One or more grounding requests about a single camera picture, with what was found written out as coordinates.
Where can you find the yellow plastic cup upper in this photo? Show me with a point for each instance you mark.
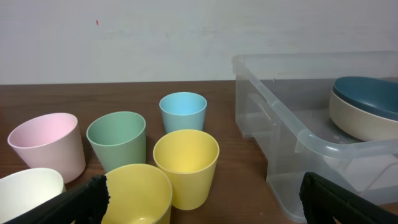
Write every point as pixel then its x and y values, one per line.
pixel 188 157

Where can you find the clear plastic storage container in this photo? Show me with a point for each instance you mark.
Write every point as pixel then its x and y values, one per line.
pixel 282 102

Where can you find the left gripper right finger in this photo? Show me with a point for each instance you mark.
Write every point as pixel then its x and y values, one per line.
pixel 326 202

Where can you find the dark blue bowl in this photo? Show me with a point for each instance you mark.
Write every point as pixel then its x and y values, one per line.
pixel 373 95

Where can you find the beige large bowl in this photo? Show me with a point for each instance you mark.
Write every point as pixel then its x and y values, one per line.
pixel 359 123

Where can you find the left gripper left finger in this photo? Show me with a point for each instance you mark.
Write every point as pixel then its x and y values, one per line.
pixel 84 203

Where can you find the yellow plastic cup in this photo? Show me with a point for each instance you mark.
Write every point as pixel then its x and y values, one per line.
pixel 139 193
pixel 188 157

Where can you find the yellow plastic cup lower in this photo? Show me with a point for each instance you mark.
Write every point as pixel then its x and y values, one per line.
pixel 139 193

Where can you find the white plastic cup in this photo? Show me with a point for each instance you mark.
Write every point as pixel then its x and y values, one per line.
pixel 24 190

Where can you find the blue plastic cup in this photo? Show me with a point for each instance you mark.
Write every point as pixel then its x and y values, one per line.
pixel 183 110

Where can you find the pink plastic cup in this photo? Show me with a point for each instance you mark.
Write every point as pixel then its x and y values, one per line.
pixel 51 141

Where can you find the green plastic cup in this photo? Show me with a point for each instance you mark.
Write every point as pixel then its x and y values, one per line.
pixel 118 139

